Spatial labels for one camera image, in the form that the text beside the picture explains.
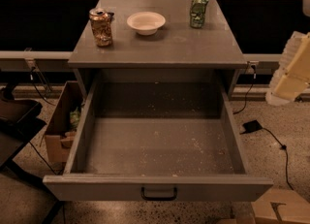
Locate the dark chair left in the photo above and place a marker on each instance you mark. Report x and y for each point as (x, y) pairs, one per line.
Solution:
(19, 124)

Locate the open grey top drawer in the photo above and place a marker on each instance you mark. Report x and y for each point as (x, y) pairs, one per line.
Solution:
(185, 139)

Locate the green bag in box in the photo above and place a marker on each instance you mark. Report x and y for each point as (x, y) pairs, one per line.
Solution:
(74, 118)

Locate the cardboard box left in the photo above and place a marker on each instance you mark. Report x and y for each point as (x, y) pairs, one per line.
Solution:
(59, 136)

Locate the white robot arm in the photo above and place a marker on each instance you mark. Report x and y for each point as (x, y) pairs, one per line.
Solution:
(293, 75)

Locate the crushed gold soda can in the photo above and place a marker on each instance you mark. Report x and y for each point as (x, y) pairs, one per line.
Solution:
(101, 26)

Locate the cardboard box bottom right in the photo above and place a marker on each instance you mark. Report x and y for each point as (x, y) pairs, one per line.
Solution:
(275, 206)

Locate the cardboard box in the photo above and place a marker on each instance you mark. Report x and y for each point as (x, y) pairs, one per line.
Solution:
(59, 136)
(275, 206)

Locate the black drawer handle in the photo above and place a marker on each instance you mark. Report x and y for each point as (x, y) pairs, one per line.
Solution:
(158, 195)

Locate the white bowl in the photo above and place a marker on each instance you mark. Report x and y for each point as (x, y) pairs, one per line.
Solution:
(146, 23)

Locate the grey cabinet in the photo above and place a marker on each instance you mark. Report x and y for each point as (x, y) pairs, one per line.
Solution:
(136, 67)

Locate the green soda can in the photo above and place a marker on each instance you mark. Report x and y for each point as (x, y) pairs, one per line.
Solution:
(197, 13)

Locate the black power adapter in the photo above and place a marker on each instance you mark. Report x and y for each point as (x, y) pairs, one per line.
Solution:
(251, 126)

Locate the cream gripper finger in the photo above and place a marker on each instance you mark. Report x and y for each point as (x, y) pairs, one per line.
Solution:
(293, 75)

